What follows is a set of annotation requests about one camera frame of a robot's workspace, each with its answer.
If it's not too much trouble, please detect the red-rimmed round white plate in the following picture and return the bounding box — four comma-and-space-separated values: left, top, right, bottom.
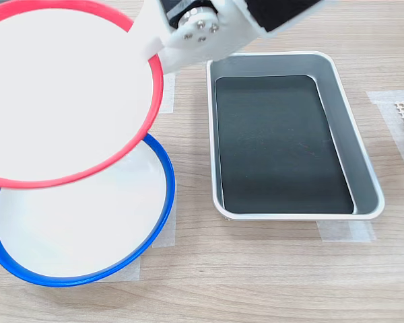
0, 0, 165, 190

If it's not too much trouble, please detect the blue-rimmed round white plate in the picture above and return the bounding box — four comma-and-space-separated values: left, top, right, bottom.
0, 133, 176, 287

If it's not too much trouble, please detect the translucent tape strip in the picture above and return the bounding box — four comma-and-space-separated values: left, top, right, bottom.
158, 71, 176, 114
153, 198, 178, 248
102, 254, 142, 284
318, 220, 377, 242

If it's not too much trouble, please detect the black tray mat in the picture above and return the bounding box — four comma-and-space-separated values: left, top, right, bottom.
214, 75, 355, 215

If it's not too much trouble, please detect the steel rectangular tray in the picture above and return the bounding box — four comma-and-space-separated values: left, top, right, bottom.
205, 50, 386, 221

